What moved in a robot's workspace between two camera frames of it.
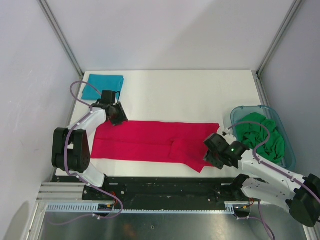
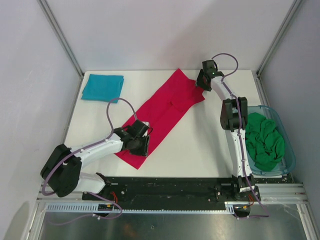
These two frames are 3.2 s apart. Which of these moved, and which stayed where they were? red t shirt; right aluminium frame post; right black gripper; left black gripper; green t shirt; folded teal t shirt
Moved: right black gripper; red t shirt; left black gripper
Stayed: folded teal t shirt; green t shirt; right aluminium frame post
